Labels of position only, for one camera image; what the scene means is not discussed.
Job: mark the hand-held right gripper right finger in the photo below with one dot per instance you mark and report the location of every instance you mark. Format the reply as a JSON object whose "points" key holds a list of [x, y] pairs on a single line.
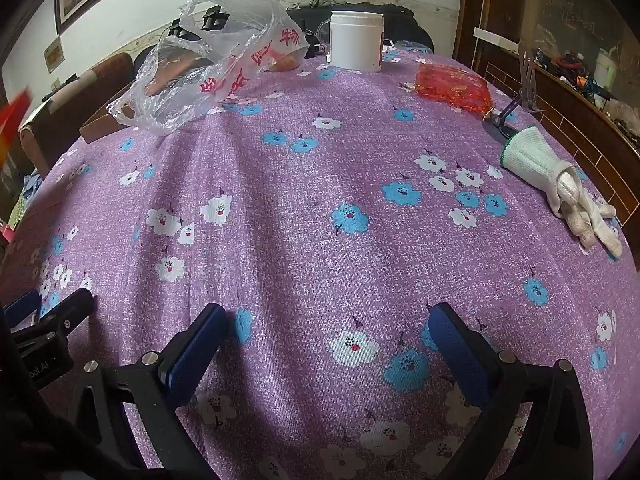
{"points": [[460, 360]]}

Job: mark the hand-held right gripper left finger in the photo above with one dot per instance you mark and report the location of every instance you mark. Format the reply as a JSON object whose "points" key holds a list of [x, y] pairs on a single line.
{"points": [[197, 355]]}

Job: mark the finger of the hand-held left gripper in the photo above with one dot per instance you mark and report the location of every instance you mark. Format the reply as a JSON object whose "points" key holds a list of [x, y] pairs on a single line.
{"points": [[65, 315], [22, 305]]}

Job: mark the brown cardboard box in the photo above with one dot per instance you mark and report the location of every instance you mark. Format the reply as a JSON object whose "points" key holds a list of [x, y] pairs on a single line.
{"points": [[97, 130]]}

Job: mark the clear plastic bag red print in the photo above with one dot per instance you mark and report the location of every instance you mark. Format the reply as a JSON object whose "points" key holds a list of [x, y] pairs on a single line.
{"points": [[200, 90]]}

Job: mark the purple floral tablecloth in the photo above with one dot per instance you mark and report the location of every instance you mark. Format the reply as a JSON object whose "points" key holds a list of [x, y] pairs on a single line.
{"points": [[320, 240]]}

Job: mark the white knit glove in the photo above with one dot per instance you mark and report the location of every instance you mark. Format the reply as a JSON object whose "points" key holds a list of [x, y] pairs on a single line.
{"points": [[535, 160]]}

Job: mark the brown armchair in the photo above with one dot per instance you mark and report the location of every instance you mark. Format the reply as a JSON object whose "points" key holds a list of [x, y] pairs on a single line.
{"points": [[107, 75]]}

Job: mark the wooden sideboard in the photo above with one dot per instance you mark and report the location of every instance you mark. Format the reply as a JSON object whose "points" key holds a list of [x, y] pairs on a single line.
{"points": [[575, 120]]}

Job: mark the red sheer pouch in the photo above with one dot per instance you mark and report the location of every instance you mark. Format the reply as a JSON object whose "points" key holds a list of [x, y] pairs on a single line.
{"points": [[450, 87]]}

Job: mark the metal tongs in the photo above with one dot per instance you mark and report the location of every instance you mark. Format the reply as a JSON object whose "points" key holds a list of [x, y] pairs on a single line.
{"points": [[529, 80]]}

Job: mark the white flat box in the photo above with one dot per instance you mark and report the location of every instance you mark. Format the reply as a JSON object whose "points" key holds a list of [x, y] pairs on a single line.
{"points": [[495, 40]]}

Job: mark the white plastic jar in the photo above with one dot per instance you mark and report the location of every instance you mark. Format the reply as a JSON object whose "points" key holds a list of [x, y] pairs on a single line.
{"points": [[355, 42]]}

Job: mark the clear plastic cup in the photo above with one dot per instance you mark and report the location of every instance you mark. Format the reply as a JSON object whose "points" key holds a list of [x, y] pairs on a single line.
{"points": [[323, 37]]}

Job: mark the black sofa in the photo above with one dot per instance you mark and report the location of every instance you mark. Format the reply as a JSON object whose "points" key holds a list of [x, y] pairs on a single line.
{"points": [[400, 20]]}

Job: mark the small framed wall picture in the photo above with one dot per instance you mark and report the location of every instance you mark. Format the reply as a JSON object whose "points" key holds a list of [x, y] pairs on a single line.
{"points": [[53, 55]]}

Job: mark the black camera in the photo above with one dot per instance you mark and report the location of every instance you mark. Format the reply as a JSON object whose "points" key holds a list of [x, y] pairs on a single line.
{"points": [[181, 31], [215, 17]]}

